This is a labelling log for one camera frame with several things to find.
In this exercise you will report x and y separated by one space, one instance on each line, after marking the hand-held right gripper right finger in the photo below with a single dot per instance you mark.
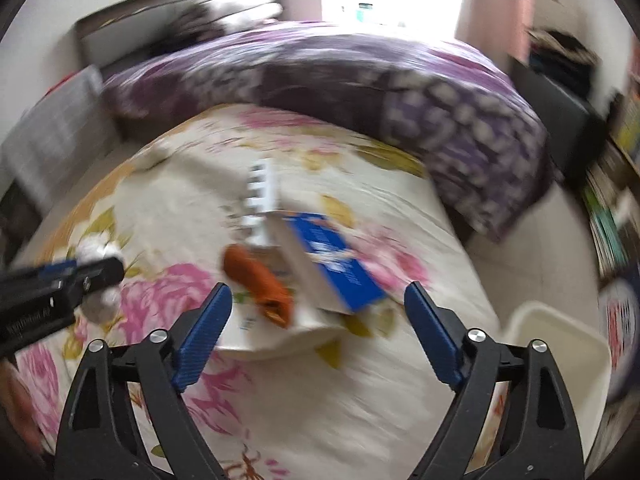
432 337

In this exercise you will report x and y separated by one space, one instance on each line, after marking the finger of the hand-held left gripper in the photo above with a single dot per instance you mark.
95 274

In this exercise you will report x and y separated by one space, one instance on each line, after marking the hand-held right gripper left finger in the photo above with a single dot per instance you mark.
202 335

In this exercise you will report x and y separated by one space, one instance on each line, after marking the white tissue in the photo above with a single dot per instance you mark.
102 305

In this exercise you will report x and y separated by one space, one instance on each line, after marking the orange wrapper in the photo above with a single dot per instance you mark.
255 280

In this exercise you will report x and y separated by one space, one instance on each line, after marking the white plastic bin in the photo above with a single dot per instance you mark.
555 360

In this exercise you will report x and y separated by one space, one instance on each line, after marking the blue and white box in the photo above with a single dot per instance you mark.
330 260

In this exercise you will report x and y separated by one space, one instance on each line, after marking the long white box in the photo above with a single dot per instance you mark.
280 335

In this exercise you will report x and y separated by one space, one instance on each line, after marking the floral sheet mattress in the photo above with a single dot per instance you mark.
310 410

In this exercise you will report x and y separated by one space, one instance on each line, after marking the white comb-shaped plastic piece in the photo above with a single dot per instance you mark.
262 185

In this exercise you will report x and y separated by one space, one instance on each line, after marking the blue water carton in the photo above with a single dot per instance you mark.
622 335

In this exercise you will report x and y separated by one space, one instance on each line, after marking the black bench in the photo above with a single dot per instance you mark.
555 130

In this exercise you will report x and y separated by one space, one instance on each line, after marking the wooden bookshelf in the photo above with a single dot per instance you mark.
617 170

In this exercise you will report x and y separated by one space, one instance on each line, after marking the dark wooden headboard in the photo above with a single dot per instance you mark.
120 20

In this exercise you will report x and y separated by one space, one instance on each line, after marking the purple patterned blanket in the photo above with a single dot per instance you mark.
325 80

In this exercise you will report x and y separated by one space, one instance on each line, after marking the pile of folded clothes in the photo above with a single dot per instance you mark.
562 60

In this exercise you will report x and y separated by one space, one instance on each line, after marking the pink cabinet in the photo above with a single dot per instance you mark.
525 25

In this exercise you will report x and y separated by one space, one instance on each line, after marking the teal bottle pack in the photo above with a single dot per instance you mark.
363 7

